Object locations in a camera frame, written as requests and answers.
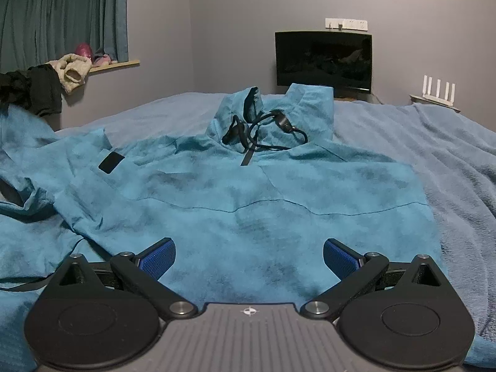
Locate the beige fleece garment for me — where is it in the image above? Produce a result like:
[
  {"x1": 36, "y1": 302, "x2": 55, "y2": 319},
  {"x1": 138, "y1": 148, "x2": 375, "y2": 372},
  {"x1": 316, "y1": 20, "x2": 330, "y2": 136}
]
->
[{"x1": 48, "y1": 52, "x2": 94, "y2": 94}]

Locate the black garment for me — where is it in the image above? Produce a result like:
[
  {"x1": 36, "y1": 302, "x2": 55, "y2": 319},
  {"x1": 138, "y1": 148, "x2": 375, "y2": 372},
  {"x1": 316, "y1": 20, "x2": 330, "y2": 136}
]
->
[{"x1": 0, "y1": 64, "x2": 64, "y2": 117}]

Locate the black monitor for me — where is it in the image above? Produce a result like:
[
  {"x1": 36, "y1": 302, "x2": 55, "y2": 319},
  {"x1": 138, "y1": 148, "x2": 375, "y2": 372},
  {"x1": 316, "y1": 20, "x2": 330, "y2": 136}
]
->
[{"x1": 275, "y1": 30, "x2": 373, "y2": 99}]

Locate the teal curtain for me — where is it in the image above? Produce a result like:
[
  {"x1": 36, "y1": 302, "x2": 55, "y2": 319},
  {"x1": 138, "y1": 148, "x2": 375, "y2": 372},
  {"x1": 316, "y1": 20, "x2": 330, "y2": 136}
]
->
[{"x1": 0, "y1": 0, "x2": 129, "y2": 73}]

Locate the white wall power strip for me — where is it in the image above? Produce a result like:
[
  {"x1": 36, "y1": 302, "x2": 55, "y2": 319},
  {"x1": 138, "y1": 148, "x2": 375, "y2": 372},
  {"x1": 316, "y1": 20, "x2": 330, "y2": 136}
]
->
[{"x1": 325, "y1": 18, "x2": 368, "y2": 32}]

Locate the blue fleece blanket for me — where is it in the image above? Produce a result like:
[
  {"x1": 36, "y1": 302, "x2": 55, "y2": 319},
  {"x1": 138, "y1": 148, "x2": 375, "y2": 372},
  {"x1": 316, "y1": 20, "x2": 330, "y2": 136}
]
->
[{"x1": 54, "y1": 92, "x2": 496, "y2": 369}]

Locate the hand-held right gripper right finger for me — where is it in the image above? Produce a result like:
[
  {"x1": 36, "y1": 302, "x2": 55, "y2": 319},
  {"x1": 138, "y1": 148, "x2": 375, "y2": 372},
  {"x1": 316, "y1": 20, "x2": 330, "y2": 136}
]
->
[{"x1": 300, "y1": 238, "x2": 447, "y2": 319}]

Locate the teal hooded jacket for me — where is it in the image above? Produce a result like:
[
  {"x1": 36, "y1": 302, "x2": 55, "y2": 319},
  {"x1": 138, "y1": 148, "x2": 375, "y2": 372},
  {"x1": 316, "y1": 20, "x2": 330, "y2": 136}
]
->
[{"x1": 0, "y1": 83, "x2": 452, "y2": 372}]

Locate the pink round toy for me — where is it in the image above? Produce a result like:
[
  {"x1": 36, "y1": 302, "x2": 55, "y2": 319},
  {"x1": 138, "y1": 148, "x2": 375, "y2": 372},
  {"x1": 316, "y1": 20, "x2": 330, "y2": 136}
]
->
[{"x1": 75, "y1": 43, "x2": 94, "y2": 63}]

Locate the wooden window sill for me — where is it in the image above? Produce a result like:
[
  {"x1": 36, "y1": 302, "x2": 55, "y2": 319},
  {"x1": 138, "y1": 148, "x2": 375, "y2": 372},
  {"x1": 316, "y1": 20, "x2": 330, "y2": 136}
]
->
[{"x1": 88, "y1": 60, "x2": 141, "y2": 73}]

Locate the white router with antennas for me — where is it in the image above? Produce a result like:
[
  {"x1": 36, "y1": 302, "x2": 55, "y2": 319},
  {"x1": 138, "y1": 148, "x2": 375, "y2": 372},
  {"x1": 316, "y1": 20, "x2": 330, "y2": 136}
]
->
[{"x1": 420, "y1": 75, "x2": 456, "y2": 105}]

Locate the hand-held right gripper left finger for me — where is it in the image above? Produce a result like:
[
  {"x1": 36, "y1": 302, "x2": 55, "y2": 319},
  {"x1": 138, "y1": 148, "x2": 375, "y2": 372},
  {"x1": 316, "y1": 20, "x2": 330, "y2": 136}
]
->
[{"x1": 50, "y1": 237, "x2": 198, "y2": 320}]

